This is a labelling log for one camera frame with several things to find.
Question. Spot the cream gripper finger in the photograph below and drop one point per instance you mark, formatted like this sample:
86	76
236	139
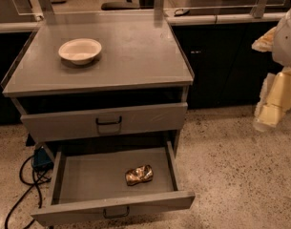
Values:
275	100
265	42

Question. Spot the crushed orange can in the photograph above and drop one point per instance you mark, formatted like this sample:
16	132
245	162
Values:
138	175

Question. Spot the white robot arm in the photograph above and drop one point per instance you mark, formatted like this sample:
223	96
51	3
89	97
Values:
281	49

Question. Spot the dark back counter cabinet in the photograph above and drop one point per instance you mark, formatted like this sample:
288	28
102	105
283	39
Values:
228	72

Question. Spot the grey drawer cabinet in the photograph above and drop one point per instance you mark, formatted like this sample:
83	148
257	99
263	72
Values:
139	64

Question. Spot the grey open middle drawer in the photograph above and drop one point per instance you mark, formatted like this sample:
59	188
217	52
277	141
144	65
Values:
86	181

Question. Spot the grey upper drawer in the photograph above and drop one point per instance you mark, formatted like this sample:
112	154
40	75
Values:
81	124

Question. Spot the white paper bowl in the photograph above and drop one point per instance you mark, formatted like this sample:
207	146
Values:
80	51

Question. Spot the blue power box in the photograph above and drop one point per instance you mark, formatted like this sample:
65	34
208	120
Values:
41	161

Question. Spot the black upper drawer handle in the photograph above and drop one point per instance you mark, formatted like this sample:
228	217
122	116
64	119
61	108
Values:
105	123

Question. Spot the black drawer handle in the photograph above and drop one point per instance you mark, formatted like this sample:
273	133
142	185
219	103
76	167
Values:
116	212
105	123

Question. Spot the black middle drawer handle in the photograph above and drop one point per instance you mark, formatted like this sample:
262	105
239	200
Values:
116	212

